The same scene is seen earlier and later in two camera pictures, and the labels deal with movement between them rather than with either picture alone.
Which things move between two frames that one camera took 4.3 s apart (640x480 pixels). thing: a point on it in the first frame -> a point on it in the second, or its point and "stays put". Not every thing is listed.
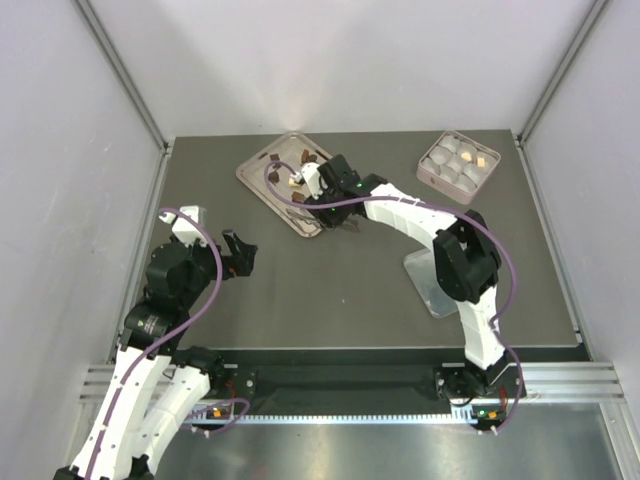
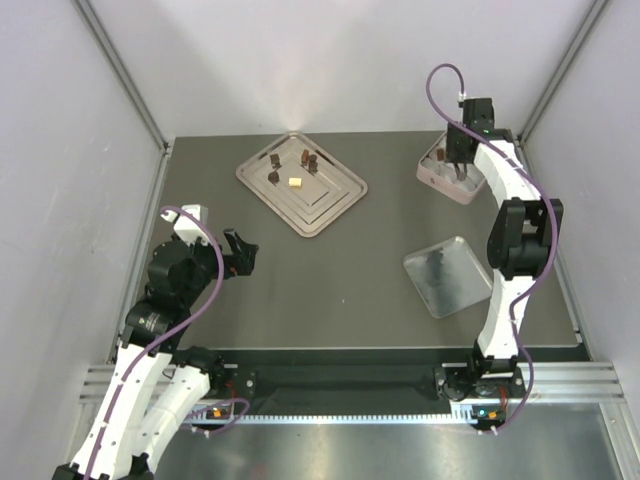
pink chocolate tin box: x=458 y=166 stays put
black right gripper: x=327 y=219 -> x=452 y=155
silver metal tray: x=293 y=150 stays put
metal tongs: x=293 y=213 -> x=461 y=175
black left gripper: x=240 y=262 stays put
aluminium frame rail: x=543 y=382 stays put
